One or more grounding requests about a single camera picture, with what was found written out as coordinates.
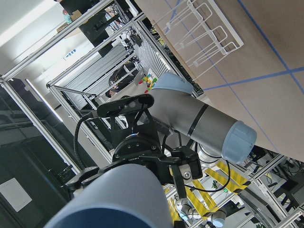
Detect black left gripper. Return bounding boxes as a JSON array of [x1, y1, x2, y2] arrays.
[[66, 134, 203, 199]]

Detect light blue plastic cup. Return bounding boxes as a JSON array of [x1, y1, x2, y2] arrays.
[[45, 164, 173, 228]]

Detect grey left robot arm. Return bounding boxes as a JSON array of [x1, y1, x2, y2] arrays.
[[79, 72, 257, 199]]

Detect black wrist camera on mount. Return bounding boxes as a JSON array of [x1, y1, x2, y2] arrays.
[[97, 94, 154, 118]]

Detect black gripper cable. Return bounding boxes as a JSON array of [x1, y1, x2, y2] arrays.
[[73, 111, 100, 170]]

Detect aluminium frame cage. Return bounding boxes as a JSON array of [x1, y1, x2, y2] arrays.
[[0, 0, 205, 175]]

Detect white wire cup holder rack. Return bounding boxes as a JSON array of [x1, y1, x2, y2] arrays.
[[152, 0, 244, 80]]

